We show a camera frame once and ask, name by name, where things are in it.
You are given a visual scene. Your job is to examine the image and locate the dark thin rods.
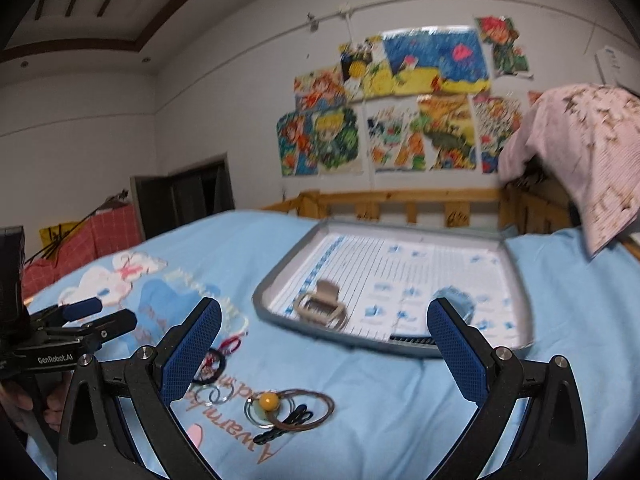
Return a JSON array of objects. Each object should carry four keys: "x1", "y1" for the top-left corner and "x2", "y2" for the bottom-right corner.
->
[{"x1": 25, "y1": 189, "x2": 132, "y2": 266}]

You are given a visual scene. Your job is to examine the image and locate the person's left hand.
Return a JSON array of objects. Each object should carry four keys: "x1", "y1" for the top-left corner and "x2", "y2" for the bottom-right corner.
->
[{"x1": 0, "y1": 379, "x2": 70, "y2": 435}]

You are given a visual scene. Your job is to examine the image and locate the black yellow wall poster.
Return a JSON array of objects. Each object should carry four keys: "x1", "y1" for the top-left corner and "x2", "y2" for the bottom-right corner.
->
[{"x1": 339, "y1": 40, "x2": 383, "y2": 101}]

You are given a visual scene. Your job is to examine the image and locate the pink blanket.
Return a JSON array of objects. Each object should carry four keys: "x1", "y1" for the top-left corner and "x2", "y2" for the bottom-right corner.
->
[{"x1": 499, "y1": 82, "x2": 640, "y2": 259}]

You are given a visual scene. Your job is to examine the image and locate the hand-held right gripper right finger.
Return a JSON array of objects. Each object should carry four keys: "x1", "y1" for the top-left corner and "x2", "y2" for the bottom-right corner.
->
[{"x1": 425, "y1": 296, "x2": 590, "y2": 480}]

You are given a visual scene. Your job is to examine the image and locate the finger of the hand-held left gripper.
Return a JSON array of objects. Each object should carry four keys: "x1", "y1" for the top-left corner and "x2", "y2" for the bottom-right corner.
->
[
  {"x1": 30, "y1": 296, "x2": 104, "y2": 328},
  {"x1": 47, "y1": 308, "x2": 138, "y2": 347}
]

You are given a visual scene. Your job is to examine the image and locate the orange figure wall poster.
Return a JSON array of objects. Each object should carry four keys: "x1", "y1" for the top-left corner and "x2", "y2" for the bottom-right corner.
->
[{"x1": 294, "y1": 67, "x2": 349, "y2": 111}]

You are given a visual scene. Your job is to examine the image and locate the white figures wall poster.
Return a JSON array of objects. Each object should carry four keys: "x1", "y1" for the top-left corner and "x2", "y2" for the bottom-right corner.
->
[{"x1": 366, "y1": 97, "x2": 428, "y2": 173}]

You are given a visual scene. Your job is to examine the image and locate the white wall box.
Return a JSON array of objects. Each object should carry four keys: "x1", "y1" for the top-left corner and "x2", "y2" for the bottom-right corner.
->
[{"x1": 595, "y1": 45, "x2": 637, "y2": 91}]

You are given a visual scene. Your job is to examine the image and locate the wooden bed frame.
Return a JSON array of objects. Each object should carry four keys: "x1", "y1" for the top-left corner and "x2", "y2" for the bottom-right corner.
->
[{"x1": 260, "y1": 187, "x2": 583, "y2": 237}]

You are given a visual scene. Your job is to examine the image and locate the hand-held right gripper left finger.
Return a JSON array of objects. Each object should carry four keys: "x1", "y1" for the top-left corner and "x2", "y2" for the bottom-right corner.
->
[{"x1": 56, "y1": 296, "x2": 223, "y2": 480}]

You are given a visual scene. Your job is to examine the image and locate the red white wall poster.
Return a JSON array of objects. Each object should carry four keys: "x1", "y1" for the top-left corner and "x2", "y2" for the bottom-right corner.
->
[{"x1": 472, "y1": 92, "x2": 524, "y2": 175}]

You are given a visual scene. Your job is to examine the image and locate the black hair tie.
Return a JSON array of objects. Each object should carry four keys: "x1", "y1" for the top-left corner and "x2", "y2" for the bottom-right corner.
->
[{"x1": 192, "y1": 347, "x2": 229, "y2": 386}]

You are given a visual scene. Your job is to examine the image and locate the large blue yellow wall poster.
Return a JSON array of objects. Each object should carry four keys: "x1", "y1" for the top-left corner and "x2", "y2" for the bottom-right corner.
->
[{"x1": 362, "y1": 25, "x2": 493, "y2": 99}]

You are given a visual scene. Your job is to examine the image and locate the blue printed bedsheet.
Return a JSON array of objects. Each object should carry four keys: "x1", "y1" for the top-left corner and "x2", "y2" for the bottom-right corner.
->
[{"x1": 22, "y1": 207, "x2": 640, "y2": 480}]

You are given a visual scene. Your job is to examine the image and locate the blond figure wall poster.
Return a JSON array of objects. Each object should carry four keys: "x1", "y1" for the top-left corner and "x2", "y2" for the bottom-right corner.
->
[{"x1": 276, "y1": 105, "x2": 362, "y2": 178}]

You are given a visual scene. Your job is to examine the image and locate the red-haired figure wall poster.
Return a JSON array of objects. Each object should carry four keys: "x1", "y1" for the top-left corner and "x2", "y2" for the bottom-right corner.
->
[{"x1": 474, "y1": 15, "x2": 534, "y2": 80}]

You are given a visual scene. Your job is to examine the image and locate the grey shallow tray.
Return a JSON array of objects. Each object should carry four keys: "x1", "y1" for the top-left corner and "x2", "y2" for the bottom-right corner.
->
[{"x1": 251, "y1": 218, "x2": 535, "y2": 358}]

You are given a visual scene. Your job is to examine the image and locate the black hair clips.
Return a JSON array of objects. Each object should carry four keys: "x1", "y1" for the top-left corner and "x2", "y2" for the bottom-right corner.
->
[{"x1": 260, "y1": 404, "x2": 315, "y2": 442}]

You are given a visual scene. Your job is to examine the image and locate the red checkered box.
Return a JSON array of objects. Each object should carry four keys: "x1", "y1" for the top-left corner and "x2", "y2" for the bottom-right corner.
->
[{"x1": 22, "y1": 202, "x2": 146, "y2": 301}]

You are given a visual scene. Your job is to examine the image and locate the dark door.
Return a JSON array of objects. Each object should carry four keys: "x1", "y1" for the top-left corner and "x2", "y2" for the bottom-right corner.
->
[{"x1": 131, "y1": 155, "x2": 236, "y2": 242}]

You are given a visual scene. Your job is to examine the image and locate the yellow bead brown hair tie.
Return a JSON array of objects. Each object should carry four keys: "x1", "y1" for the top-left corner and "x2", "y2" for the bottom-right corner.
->
[{"x1": 258, "y1": 387, "x2": 336, "y2": 432}]

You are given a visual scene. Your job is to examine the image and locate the orange green wall poster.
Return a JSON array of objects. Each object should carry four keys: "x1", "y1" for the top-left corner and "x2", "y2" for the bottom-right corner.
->
[{"x1": 417, "y1": 92, "x2": 478, "y2": 172}]

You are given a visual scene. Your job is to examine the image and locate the black hair comb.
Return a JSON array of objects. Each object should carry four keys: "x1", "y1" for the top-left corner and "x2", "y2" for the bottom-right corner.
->
[{"x1": 389, "y1": 335, "x2": 441, "y2": 347}]

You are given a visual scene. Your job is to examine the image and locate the beige hair claw clip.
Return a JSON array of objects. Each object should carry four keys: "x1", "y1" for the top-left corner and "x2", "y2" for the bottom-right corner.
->
[{"x1": 291, "y1": 278, "x2": 349, "y2": 331}]

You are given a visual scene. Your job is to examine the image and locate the yellow bag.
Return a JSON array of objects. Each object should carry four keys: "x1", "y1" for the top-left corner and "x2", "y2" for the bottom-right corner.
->
[{"x1": 40, "y1": 225, "x2": 69, "y2": 261}]

